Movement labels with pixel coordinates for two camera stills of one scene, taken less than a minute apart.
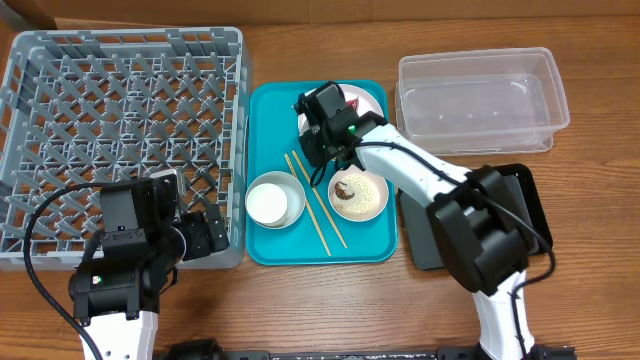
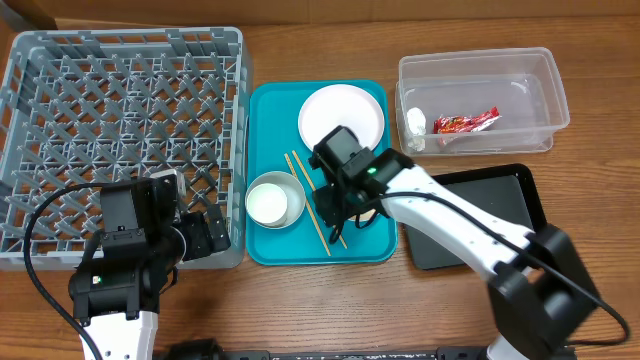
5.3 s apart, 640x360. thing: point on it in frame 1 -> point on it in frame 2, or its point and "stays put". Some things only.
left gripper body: x=198 y=241 stays put
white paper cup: x=267 y=203 stays put
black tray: x=426 y=242 stays put
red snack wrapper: x=353 y=103 -> x=466 y=124
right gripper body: x=310 y=134 -> x=329 y=206
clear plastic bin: x=487 y=102 stays put
